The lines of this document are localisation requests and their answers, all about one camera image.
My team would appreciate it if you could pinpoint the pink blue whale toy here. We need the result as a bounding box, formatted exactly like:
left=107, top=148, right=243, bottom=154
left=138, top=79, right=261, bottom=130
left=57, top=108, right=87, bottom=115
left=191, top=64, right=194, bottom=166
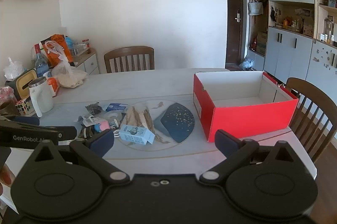
left=94, top=121, right=110, bottom=133

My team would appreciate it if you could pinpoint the silver snack packet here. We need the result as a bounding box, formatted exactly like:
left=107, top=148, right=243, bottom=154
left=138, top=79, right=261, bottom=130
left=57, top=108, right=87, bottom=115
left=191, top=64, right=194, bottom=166
left=122, top=106, right=170, bottom=144

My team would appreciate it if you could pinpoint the light blue herbal carton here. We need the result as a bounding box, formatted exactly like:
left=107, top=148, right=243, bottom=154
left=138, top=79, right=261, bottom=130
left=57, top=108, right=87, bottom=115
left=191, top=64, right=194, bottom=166
left=119, top=125, right=155, bottom=145

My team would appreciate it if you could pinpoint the black snack packet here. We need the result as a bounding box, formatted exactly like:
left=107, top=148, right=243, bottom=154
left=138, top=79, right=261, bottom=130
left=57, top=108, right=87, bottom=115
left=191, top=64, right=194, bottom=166
left=78, top=126, right=96, bottom=139

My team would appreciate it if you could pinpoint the white labelled pouch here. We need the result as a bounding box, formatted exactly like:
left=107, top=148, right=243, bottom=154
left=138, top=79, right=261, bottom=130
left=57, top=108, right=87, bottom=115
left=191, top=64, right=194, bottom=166
left=78, top=114, right=106, bottom=127

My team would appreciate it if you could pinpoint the clear tape roll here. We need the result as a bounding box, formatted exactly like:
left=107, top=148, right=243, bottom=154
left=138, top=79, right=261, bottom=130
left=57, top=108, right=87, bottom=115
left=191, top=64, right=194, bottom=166
left=103, top=111, right=123, bottom=122

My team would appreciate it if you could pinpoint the rubiks cube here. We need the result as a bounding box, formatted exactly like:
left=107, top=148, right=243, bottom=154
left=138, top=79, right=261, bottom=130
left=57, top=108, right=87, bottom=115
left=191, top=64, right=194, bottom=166
left=15, top=97, right=35, bottom=115

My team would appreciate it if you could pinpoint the white electric kettle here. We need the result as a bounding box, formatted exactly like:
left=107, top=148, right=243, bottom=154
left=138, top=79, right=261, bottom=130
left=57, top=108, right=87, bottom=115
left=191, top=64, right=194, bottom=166
left=29, top=77, right=54, bottom=118

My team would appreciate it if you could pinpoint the yellow tissue box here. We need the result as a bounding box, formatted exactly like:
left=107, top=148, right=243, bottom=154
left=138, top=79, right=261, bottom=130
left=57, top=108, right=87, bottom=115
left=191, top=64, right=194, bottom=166
left=5, top=69, right=37, bottom=101

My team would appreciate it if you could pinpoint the bag of dark seeds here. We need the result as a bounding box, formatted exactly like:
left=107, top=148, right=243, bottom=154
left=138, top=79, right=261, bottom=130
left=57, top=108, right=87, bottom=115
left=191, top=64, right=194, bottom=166
left=85, top=102, right=103, bottom=115

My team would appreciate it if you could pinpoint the orange white carton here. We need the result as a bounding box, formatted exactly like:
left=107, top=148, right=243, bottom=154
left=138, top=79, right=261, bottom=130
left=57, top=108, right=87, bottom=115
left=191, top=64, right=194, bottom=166
left=46, top=77, right=60, bottom=97

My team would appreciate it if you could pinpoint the red cardboard box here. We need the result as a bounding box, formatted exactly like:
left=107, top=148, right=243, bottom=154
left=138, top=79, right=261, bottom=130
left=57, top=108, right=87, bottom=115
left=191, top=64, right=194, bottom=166
left=193, top=71, right=298, bottom=142

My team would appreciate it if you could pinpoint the blue tissue pack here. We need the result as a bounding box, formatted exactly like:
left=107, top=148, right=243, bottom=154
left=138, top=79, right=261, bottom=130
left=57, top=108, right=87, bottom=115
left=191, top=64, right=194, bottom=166
left=106, top=103, right=128, bottom=113

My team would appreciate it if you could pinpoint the blue glass bottle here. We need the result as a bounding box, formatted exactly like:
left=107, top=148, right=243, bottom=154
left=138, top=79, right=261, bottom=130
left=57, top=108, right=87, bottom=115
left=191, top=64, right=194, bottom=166
left=34, top=44, right=50, bottom=77

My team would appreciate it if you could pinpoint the clear plastic bag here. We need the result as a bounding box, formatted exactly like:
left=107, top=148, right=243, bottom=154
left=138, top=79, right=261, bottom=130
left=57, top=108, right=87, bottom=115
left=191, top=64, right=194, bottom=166
left=51, top=54, right=88, bottom=88

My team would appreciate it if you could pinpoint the orange snack bag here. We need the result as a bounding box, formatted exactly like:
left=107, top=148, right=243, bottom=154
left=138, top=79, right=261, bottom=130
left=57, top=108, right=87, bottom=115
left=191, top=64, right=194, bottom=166
left=41, top=34, right=74, bottom=67

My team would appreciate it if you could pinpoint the white drawer cabinet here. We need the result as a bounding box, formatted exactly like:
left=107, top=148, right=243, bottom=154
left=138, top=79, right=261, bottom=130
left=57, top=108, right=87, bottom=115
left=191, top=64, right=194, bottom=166
left=73, top=48, right=100, bottom=75

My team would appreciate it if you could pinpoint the wooden chair right side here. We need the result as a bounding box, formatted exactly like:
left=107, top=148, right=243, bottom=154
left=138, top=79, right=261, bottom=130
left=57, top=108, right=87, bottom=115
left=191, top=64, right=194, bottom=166
left=286, top=77, right=336, bottom=162

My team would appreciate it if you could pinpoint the wooden chair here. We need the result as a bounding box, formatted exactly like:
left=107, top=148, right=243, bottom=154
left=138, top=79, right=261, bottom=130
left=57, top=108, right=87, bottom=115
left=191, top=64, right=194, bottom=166
left=104, top=46, right=155, bottom=73
left=286, top=77, right=336, bottom=162

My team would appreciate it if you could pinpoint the wooden chair far side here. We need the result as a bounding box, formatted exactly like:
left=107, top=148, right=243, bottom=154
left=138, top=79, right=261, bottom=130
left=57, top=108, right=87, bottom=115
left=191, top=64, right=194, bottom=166
left=104, top=46, right=155, bottom=73

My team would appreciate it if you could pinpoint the hanging tote bag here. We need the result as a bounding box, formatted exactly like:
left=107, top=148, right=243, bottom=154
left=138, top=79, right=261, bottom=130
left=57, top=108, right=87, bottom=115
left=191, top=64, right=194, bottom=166
left=248, top=0, right=263, bottom=16

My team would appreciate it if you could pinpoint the brown entrance door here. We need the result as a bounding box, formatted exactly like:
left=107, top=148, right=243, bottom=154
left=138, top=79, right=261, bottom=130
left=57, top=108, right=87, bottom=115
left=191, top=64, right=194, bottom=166
left=226, top=0, right=243, bottom=63

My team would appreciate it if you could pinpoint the grey wall cupboard unit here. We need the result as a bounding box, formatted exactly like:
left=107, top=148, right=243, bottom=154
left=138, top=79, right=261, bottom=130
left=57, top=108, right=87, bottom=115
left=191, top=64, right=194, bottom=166
left=250, top=0, right=336, bottom=101

